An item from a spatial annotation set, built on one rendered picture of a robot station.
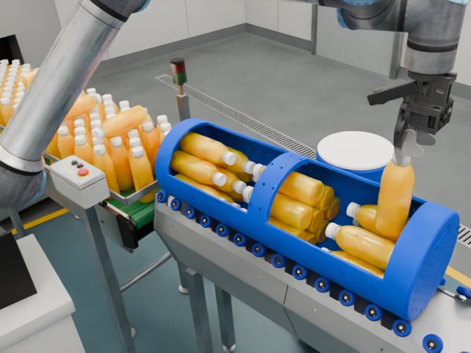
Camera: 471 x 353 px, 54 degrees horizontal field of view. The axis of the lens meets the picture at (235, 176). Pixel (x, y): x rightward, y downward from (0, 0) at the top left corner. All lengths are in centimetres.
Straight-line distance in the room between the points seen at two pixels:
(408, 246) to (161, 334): 165
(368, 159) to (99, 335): 161
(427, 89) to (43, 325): 97
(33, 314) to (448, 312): 101
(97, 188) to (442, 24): 116
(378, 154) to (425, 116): 75
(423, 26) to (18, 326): 103
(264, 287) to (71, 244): 194
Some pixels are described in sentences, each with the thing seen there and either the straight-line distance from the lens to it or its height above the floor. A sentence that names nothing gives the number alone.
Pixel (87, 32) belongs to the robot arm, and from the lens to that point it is 116.
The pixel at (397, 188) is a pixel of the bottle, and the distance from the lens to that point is 109.
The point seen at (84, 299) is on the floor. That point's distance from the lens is 278.
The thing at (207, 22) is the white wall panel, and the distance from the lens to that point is 659.
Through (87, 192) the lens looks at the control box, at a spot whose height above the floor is 106.
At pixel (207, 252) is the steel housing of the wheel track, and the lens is 157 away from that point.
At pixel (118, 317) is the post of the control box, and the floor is 38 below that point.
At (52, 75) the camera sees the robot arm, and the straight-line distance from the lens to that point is 120.
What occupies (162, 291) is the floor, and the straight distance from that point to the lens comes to 269.
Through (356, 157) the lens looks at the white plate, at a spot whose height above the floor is 104.
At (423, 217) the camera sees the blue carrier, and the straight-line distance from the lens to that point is 113.
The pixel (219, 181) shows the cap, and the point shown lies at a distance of 144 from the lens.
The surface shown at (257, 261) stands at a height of 93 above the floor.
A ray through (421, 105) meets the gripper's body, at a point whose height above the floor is 150.
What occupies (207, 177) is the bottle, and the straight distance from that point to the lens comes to 145.
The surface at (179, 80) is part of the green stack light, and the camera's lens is 207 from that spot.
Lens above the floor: 190
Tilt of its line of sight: 33 degrees down
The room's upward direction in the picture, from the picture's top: 5 degrees counter-clockwise
